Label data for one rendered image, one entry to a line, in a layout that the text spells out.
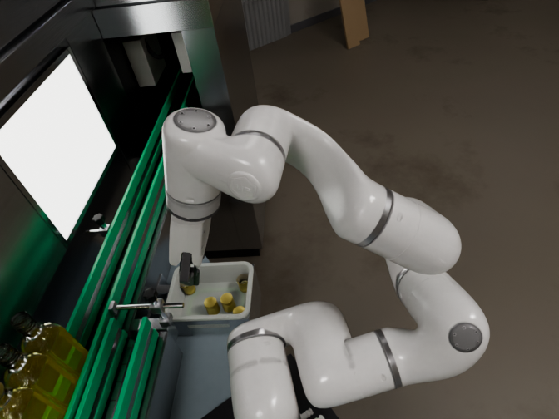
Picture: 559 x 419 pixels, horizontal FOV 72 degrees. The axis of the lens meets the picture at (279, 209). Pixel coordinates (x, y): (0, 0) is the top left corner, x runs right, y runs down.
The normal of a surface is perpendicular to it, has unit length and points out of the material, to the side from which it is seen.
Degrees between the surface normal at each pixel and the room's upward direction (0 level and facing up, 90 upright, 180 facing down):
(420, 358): 54
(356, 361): 11
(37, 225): 90
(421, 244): 61
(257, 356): 6
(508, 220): 0
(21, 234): 90
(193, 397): 0
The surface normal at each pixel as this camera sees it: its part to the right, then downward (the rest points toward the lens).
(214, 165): -0.35, 0.41
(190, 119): 0.17, -0.68
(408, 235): 0.14, 0.18
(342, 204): -0.87, -0.20
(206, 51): -0.02, 0.71
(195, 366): -0.11, -0.70
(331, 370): -0.16, -0.46
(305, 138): -0.09, 0.54
